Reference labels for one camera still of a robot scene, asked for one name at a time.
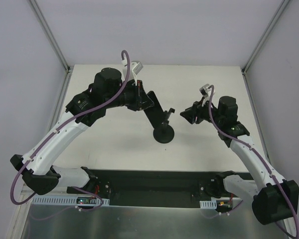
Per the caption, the black smartphone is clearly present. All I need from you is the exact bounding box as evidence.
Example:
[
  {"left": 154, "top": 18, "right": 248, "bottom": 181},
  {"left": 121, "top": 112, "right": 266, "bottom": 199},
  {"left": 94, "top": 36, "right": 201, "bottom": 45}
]
[{"left": 144, "top": 91, "right": 170, "bottom": 129}]

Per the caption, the black phone stand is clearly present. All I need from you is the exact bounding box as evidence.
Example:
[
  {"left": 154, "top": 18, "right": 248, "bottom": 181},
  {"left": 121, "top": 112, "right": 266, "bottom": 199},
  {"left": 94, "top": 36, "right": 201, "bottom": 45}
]
[{"left": 153, "top": 108, "right": 175, "bottom": 144}]

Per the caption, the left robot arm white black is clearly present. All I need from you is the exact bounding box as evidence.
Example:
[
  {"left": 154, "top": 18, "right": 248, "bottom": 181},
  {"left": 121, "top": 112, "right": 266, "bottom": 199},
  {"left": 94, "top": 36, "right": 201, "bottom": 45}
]
[{"left": 10, "top": 66, "right": 154, "bottom": 195}]

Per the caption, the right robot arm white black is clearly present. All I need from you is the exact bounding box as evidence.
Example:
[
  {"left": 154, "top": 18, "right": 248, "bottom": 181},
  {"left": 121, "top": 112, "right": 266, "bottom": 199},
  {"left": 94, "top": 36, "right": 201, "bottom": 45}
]
[{"left": 180, "top": 96, "right": 299, "bottom": 225}]

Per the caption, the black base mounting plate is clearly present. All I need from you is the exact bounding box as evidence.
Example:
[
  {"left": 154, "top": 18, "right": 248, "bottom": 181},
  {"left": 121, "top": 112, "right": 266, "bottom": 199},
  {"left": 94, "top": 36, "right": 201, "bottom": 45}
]
[{"left": 66, "top": 169, "right": 240, "bottom": 207}]

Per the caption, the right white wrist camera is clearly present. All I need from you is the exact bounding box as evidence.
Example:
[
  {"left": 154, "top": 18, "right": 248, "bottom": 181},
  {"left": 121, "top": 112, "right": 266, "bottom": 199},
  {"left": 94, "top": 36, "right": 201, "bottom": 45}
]
[{"left": 199, "top": 84, "right": 213, "bottom": 106}]

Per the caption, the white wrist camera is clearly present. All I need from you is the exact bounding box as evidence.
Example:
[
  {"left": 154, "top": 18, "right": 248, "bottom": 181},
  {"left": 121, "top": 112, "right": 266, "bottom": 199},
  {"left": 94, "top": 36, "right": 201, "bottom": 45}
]
[
  {"left": 122, "top": 60, "right": 143, "bottom": 81},
  {"left": 199, "top": 84, "right": 213, "bottom": 106}
]

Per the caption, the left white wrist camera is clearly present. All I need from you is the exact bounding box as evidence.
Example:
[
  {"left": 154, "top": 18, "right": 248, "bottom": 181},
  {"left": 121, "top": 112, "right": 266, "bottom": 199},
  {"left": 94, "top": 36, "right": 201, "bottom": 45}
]
[{"left": 122, "top": 60, "right": 143, "bottom": 81}]

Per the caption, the right white cable duct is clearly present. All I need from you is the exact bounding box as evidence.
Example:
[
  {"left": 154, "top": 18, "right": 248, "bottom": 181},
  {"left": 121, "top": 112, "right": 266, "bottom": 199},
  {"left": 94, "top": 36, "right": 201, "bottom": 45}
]
[{"left": 199, "top": 200, "right": 217, "bottom": 210}]

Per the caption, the white cable duct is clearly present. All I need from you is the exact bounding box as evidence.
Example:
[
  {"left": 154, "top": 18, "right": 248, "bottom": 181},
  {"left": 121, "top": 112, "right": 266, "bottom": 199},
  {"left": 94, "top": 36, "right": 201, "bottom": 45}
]
[
  {"left": 32, "top": 196, "right": 110, "bottom": 207},
  {"left": 199, "top": 200, "right": 217, "bottom": 210}
]

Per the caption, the right aluminium frame post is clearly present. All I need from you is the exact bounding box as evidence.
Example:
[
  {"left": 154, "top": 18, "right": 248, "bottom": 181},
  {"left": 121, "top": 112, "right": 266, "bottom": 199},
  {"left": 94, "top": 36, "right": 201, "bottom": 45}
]
[{"left": 241, "top": 0, "right": 292, "bottom": 76}]

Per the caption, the aluminium frame post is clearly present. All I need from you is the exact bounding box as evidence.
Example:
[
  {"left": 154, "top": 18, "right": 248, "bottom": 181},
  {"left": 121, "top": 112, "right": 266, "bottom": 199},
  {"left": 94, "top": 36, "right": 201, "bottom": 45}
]
[
  {"left": 241, "top": 0, "right": 292, "bottom": 76},
  {"left": 27, "top": 0, "right": 71, "bottom": 73}
]

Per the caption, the left aluminium frame post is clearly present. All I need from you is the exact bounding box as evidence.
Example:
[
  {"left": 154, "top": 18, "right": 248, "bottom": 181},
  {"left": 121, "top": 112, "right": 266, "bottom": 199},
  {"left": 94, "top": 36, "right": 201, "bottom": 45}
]
[{"left": 27, "top": 0, "right": 71, "bottom": 73}]

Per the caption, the left white cable duct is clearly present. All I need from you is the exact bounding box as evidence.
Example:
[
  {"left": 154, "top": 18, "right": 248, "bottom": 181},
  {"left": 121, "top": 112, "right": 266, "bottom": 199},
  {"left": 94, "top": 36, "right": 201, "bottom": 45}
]
[{"left": 32, "top": 196, "right": 110, "bottom": 207}]

